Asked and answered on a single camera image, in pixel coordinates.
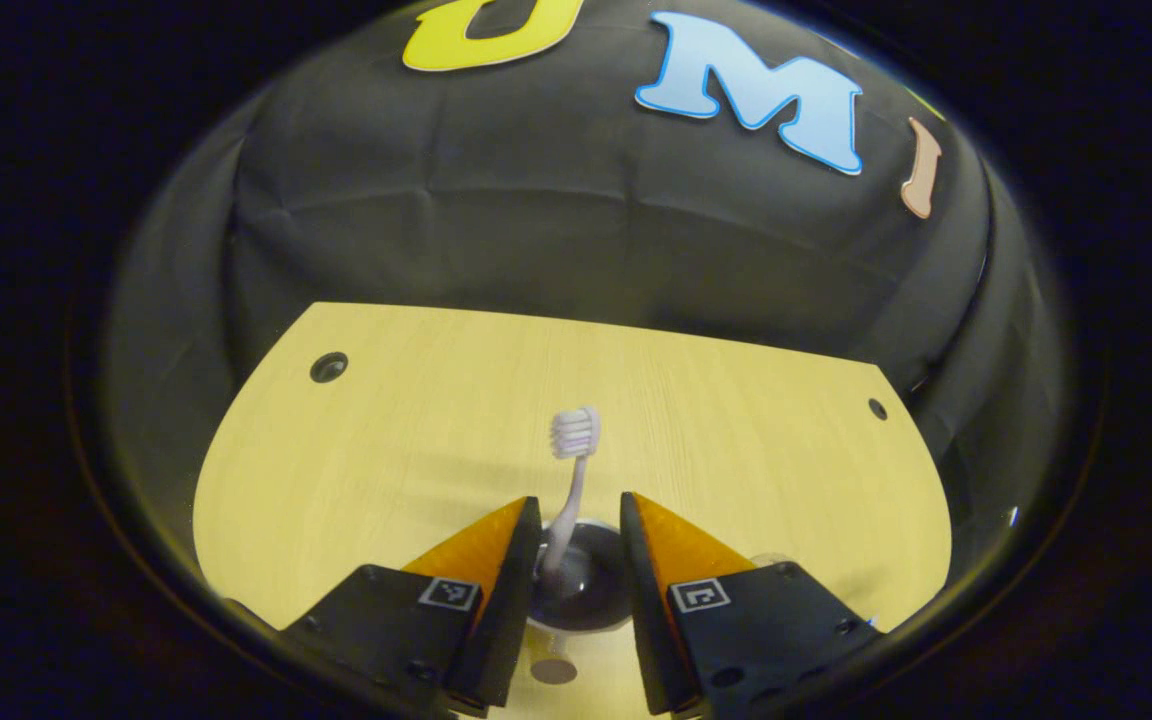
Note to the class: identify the white toothbrush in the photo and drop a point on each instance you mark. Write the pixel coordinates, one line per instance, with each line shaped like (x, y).
(576, 432)

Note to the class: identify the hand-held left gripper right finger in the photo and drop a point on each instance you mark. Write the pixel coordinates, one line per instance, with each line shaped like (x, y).
(648, 620)

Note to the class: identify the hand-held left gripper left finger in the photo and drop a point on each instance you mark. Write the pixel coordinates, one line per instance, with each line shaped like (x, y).
(511, 610)

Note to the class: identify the white cup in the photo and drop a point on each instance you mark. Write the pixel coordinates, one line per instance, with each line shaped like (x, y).
(586, 590)

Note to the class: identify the black backdrop cloth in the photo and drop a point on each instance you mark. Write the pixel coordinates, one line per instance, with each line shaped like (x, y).
(556, 220)

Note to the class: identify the wooden desktop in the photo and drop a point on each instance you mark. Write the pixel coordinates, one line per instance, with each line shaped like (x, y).
(416, 430)

